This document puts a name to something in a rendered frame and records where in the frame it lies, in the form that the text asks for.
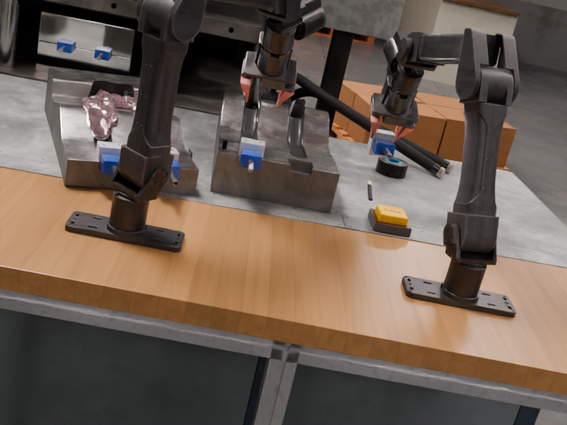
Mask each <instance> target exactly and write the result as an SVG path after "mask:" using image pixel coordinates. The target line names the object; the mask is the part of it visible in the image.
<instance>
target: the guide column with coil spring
mask: <svg viewBox="0 0 567 425"><path fill-rule="evenodd" d="M20 4H21V0H0V67H7V68H13V67H15V61H16V51H17V41H18V32H19V14H20Z"/></svg>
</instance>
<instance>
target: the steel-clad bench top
mask: <svg viewBox="0 0 567 425"><path fill-rule="evenodd" d="M46 86H47V83H46V82H41V81H36V80H32V79H27V78H19V77H15V76H10V75H6V74H1V73H0V167H1V168H6V169H15V170H19V171H24V172H30V173H34V174H39V175H48V176H53V177H57V178H62V172H61V170H60V166H59V163H58V159H57V154H56V150H55V147H54V144H53V141H52V137H51V132H50V128H49V125H48V121H47V119H46V113H45V102H46ZM173 115H175V116H177V117H178V118H179V119H180V121H181V127H182V132H183V137H184V142H185V146H186V151H187V149H188V148H189V149H190V150H191V151H192V160H193V162H194V163H195V165H196V166H197V167H198V169H199V173H198V177H197V186H196V191H195V195H192V194H179V193H167V192H160V193H159V194H158V196H166V197H171V198H175V199H181V200H186V201H190V202H199V203H204V204H209V205H214V206H219V207H227V208H233V209H237V210H242V211H247V212H252V213H260V214H266V215H270V216H275V217H281V218H289V219H293V220H299V221H304V222H308V223H317V224H322V225H327V226H332V227H337V228H341V229H351V230H355V231H360V232H365V233H370V234H378V235H384V236H388V237H393V238H399V239H407V240H412V241H417V242H422V243H426V244H432V245H440V246H445V245H443V231H444V227H445V225H446V220H447V212H452V210H453V203H454V201H455V200H456V194H457V192H458V187H459V183H460V178H461V171H462V162H457V161H452V160H448V159H446V160H447V161H449V162H451V163H452V164H454V168H453V170H452V171H451V172H450V174H448V173H446V172H445V173H444V174H443V176H442V177H441V178H438V177H437V176H435V175H433V174H431V173H430V172H429V171H428V170H426V169H424V168H423V167H421V166H420V165H418V164H416V163H415V162H413V161H412V160H411V159H409V158H408V157H406V156H405V155H403V154H401V153H399V152H398V151H397V150H396V149H395V152H394V155H393V157H396V158H399V159H402V160H404V161H406V162H407V163H408V170H407V173H406V176H405V178H403V179H394V178H390V177H387V176H384V175H381V174H379V173H378V172H377V171H376V170H375V167H376V165H377V161H378V158H379V157H380V156H375V155H370V154H368V152H367V151H366V149H367V146H368V144H365V143H357V142H352V141H348V140H343V139H338V138H334V137H329V150H330V152H331V155H332V157H333V159H334V161H335V162H336V164H337V168H338V171H339V174H340V176H339V179H338V183H337V189H336V192H335V196H334V199H333V203H332V209H331V212H321V211H316V210H311V209H306V208H301V207H292V206H288V205H283V204H278V203H273V202H265V201H260V200H255V199H250V198H245V197H240V196H231V195H227V194H222V193H218V192H212V191H210V186H211V179H212V171H213V156H214V148H215V140H216V132H217V125H218V121H219V116H216V115H212V114H208V113H203V112H198V111H194V110H186V109H182V108H176V107H174V112H173ZM368 180H369V181H371V185H372V196H373V201H370V200H369V196H368V183H367V181H368ZM495 203H496V206H497V210H496V217H499V227H498V235H497V256H502V257H507V258H511V259H517V260H521V261H530V262H535V263H540V264H544V265H550V266H558V267H563V268H567V227H566V226H565V225H564V224H563V223H562V222H561V221H560V220H559V219H558V218H557V217H556V216H555V215H554V214H553V213H552V212H551V211H550V210H549V209H548V208H547V207H546V206H545V205H544V204H543V203H542V202H541V201H540V200H539V199H538V198H537V197H536V196H535V195H534V194H533V193H532V192H531V191H530V190H529V189H528V188H527V187H526V186H525V185H524V184H523V183H522V182H521V181H520V180H519V179H518V178H517V177H516V176H515V175H514V174H513V173H512V172H510V171H505V170H501V169H497V170H496V179H495ZM377 204H380V205H385V206H389V207H398V208H402V209H403V210H404V212H405V213H406V215H407V217H408V222H409V224H410V226H411V228H412V232H411V234H410V237H406V236H401V235H395V234H387V233H382V232H377V231H374V230H373V229H372V227H371V224H370V220H369V219H368V214H369V210H370V209H371V208H373V209H375V208H376V205H377Z"/></svg>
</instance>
